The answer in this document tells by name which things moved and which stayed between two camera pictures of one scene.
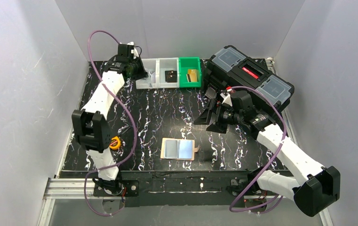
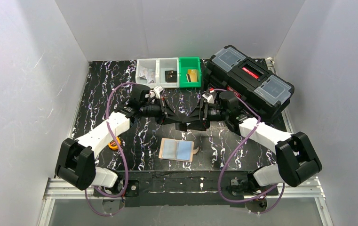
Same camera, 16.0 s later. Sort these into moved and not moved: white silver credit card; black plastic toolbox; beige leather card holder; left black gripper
Moved: left black gripper
Not moved: beige leather card holder; white silver credit card; black plastic toolbox
